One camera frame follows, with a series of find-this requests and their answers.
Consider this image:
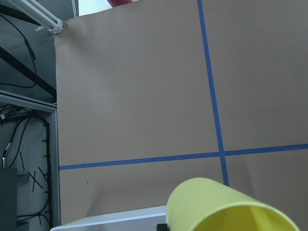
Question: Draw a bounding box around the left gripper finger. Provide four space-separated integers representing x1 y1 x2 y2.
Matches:
156 223 168 231

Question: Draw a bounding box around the red water bottle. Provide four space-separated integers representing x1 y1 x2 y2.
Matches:
107 0 132 7

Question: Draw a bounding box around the translucent white plastic bin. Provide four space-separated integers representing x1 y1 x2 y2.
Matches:
52 205 166 231

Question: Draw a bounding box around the yellow plastic cup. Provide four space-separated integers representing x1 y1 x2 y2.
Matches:
166 178 299 231

